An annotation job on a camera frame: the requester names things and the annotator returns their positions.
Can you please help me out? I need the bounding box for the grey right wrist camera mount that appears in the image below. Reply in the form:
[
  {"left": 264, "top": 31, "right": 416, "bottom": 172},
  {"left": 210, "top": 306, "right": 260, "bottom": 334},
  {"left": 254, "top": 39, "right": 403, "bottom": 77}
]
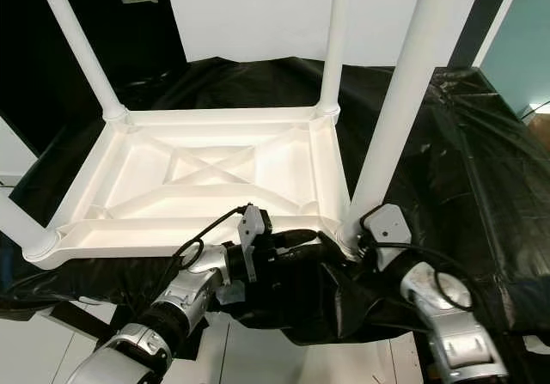
[{"left": 360, "top": 204, "right": 413, "bottom": 250}]

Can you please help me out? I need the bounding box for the black door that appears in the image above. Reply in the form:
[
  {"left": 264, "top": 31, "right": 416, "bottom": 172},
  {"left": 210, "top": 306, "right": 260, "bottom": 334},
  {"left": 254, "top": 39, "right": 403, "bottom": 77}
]
[{"left": 0, "top": 0, "right": 192, "bottom": 168}]

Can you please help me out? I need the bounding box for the black wall pillar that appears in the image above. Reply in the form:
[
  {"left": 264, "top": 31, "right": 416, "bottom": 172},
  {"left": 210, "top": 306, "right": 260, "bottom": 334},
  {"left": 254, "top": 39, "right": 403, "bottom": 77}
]
[{"left": 445, "top": 0, "right": 523, "bottom": 69}]

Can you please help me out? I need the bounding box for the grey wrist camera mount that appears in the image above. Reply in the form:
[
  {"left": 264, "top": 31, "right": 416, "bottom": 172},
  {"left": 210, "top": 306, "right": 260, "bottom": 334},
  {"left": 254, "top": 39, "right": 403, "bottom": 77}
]
[
  {"left": 360, "top": 204, "right": 413, "bottom": 250},
  {"left": 237, "top": 204, "right": 272, "bottom": 284}
]

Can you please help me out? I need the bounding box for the teal glass panel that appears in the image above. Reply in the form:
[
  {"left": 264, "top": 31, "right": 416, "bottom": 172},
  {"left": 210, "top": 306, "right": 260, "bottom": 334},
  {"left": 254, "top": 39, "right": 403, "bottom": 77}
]
[{"left": 475, "top": 0, "right": 550, "bottom": 120}]

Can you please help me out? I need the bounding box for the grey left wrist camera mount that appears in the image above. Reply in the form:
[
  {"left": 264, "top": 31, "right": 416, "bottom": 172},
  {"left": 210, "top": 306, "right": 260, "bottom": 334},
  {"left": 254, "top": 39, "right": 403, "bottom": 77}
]
[{"left": 237, "top": 204, "right": 272, "bottom": 284}]

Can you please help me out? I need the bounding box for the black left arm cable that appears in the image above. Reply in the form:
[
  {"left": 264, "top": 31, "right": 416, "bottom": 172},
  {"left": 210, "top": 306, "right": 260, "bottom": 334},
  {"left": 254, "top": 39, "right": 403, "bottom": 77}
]
[{"left": 172, "top": 205, "right": 252, "bottom": 273}]

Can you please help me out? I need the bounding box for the black plastic cover sheet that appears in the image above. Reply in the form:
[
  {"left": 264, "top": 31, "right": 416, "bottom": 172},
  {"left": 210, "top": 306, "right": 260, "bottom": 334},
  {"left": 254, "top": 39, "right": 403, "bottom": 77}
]
[{"left": 0, "top": 56, "right": 550, "bottom": 348}]

